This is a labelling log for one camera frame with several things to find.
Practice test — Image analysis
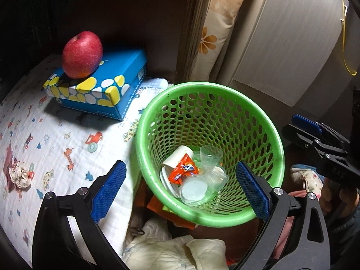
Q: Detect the floral cloth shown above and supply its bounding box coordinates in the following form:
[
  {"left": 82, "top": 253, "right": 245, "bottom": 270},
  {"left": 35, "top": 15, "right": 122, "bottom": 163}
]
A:
[{"left": 291, "top": 167, "right": 324, "bottom": 194}]

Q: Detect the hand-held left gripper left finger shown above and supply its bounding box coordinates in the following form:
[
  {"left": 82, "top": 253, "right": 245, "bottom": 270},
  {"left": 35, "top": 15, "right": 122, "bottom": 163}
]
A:
[{"left": 32, "top": 160, "right": 130, "bottom": 270}]

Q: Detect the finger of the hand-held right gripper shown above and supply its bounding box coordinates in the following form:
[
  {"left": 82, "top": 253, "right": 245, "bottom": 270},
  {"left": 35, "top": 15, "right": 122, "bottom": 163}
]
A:
[
  {"left": 282, "top": 124, "right": 349, "bottom": 161},
  {"left": 291, "top": 114, "right": 349, "bottom": 148}
]

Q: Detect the white plastic lid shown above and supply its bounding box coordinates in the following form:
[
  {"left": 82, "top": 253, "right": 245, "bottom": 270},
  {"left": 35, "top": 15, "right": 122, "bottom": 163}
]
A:
[{"left": 160, "top": 166, "right": 180, "bottom": 199}]

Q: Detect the red apple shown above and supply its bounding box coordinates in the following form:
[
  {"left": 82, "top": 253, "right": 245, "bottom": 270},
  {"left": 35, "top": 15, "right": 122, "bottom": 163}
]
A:
[{"left": 62, "top": 31, "right": 103, "bottom": 80}]

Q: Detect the white printed blanket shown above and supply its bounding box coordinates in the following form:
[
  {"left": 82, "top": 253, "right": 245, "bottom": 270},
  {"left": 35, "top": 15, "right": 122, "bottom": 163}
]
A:
[{"left": 0, "top": 53, "right": 175, "bottom": 268}]

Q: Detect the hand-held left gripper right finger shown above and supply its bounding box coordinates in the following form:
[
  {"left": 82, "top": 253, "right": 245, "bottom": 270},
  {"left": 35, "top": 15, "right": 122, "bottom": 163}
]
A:
[{"left": 235, "top": 161, "right": 331, "bottom": 270}]

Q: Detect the orange snack wrapper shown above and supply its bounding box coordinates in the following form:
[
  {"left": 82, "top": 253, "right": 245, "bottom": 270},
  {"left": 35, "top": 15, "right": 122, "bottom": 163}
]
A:
[{"left": 168, "top": 152, "right": 199, "bottom": 185}]

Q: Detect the white quilt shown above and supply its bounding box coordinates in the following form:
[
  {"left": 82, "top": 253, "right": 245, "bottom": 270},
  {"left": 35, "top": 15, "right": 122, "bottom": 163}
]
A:
[{"left": 122, "top": 216, "right": 230, "bottom": 270}]

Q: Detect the clear plastic tray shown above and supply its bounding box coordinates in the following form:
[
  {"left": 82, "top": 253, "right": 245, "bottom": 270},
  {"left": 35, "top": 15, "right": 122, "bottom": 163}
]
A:
[{"left": 207, "top": 166, "right": 228, "bottom": 196}]

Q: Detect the white paper cup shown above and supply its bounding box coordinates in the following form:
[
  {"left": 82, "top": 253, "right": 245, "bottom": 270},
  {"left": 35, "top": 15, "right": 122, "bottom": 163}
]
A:
[{"left": 162, "top": 146, "right": 194, "bottom": 169}]

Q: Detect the brown wooden headboard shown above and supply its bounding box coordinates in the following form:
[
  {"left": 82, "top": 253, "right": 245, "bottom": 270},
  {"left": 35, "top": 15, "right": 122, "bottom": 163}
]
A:
[{"left": 70, "top": 0, "right": 214, "bottom": 85}]

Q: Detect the orange cloth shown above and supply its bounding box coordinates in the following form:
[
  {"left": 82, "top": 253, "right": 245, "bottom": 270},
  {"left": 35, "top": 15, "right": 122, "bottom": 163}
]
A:
[{"left": 146, "top": 195, "right": 197, "bottom": 228}]

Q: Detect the green plastic basket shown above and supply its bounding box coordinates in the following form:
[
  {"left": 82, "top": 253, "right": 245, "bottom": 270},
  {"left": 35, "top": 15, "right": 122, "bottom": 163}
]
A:
[{"left": 135, "top": 82, "right": 285, "bottom": 228}]

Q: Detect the dark cloth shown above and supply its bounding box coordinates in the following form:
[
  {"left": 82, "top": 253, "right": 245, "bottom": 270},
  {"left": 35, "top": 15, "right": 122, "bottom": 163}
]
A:
[{"left": 0, "top": 0, "right": 74, "bottom": 96}]

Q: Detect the person's right hand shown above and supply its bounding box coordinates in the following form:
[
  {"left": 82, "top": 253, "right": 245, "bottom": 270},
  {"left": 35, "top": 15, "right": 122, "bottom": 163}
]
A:
[{"left": 319, "top": 185, "right": 360, "bottom": 216}]

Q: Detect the clear round lidded container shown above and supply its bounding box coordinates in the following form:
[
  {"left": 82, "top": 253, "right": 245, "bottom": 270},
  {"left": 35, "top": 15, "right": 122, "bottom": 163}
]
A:
[{"left": 180, "top": 174, "right": 214, "bottom": 204}]

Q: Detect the blue spotted cardboard box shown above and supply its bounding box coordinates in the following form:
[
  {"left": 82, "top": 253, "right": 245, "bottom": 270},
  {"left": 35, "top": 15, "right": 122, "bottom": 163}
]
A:
[{"left": 43, "top": 49, "right": 148, "bottom": 121}]

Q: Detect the white cabinet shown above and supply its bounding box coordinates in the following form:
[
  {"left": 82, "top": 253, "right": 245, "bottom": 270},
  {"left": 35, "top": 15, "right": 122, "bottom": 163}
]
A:
[{"left": 225, "top": 0, "right": 360, "bottom": 107}]

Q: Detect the yellow cable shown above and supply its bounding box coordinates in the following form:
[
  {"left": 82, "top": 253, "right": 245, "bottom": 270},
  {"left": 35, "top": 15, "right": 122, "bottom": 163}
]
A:
[{"left": 337, "top": 0, "right": 358, "bottom": 76}]

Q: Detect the beige flower print pillow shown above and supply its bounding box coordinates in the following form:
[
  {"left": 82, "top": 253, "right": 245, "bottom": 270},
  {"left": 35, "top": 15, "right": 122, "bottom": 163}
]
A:
[{"left": 194, "top": 0, "right": 258, "bottom": 82}]

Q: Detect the crumpled white paper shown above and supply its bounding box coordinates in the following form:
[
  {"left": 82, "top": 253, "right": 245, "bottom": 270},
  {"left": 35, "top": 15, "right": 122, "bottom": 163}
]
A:
[{"left": 8, "top": 160, "right": 31, "bottom": 189}]

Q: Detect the person's right forearm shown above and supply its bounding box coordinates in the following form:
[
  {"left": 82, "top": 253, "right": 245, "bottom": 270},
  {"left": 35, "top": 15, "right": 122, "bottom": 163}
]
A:
[{"left": 329, "top": 202, "right": 360, "bottom": 259}]

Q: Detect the pink cloth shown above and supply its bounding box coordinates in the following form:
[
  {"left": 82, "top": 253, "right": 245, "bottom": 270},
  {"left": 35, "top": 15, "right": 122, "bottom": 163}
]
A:
[{"left": 274, "top": 191, "right": 310, "bottom": 259}]

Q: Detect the pink wrapper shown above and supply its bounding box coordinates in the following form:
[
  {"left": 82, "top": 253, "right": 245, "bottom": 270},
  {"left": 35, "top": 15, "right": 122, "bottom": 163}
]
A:
[{"left": 2, "top": 141, "right": 17, "bottom": 193}]

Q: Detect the clear plastic cup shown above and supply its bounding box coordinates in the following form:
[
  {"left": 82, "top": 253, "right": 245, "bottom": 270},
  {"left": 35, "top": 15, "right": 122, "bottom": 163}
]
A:
[{"left": 200, "top": 146, "right": 223, "bottom": 169}]

